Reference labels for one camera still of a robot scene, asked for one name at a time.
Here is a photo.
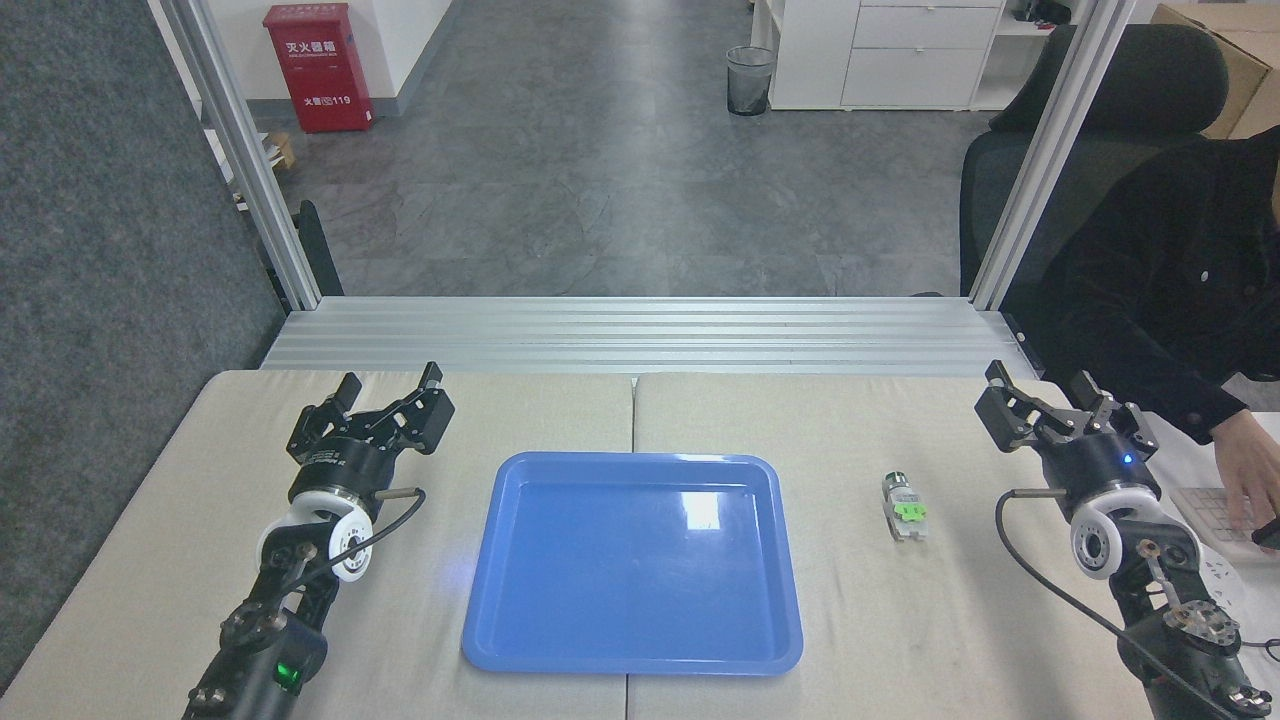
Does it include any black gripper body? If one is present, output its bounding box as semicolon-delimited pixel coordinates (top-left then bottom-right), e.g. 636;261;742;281
1044;432;1164;516
289;436;399;504

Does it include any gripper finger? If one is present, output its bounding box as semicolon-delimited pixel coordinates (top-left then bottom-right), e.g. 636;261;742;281
288;373;363;453
975;360;1077;454
350;362;456;457
1069;370;1159;454

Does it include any switch part with green tab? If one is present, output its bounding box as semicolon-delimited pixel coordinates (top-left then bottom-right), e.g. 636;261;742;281
881;470;930;544

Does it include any blue plastic tray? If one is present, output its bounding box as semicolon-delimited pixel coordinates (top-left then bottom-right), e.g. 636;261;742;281
461;451;805;676

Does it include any person's hand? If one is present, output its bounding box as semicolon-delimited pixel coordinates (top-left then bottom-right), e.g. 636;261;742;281
1220;409;1280;533

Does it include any white keyboard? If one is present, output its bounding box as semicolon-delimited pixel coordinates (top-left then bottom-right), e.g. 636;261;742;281
1170;485;1280;563

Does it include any person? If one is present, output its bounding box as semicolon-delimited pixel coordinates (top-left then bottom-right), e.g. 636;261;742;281
1038;125;1280;447

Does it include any white power strip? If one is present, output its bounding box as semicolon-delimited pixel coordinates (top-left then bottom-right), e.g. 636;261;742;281
1196;552;1248;603

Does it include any dark grey felt partition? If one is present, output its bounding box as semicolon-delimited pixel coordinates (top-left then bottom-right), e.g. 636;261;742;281
0;0;292;693

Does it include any black office chair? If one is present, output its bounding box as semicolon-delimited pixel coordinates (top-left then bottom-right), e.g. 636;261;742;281
958;22;1231;297

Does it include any red fire extinguisher box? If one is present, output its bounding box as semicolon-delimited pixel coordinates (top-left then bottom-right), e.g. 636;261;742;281
263;3;377;135

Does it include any brown cardboard box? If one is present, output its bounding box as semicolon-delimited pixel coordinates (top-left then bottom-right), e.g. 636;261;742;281
1150;3;1280;141

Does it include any white drawer cabinet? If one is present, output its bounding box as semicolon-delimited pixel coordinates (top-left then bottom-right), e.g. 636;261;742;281
750;0;1077;113

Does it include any black mesh waste bin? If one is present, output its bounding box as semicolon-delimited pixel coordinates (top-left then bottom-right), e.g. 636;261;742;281
726;45;778;117

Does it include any black bracket behind post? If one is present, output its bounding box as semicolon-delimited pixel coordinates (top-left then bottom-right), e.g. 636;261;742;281
258;200;346;301

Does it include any silver aluminium rail platform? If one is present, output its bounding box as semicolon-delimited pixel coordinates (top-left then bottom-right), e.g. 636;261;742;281
258;296;1042;379

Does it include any silver aluminium post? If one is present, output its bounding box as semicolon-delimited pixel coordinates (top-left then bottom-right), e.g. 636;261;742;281
158;0;322;312
968;0;1138;312

